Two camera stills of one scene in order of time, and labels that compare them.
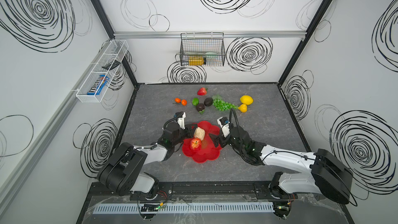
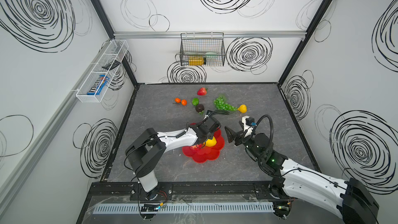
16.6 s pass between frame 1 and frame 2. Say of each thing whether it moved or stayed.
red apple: stayed
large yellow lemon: moved
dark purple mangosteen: stayed
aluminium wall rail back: stayed
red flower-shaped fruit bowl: stayed
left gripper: moved
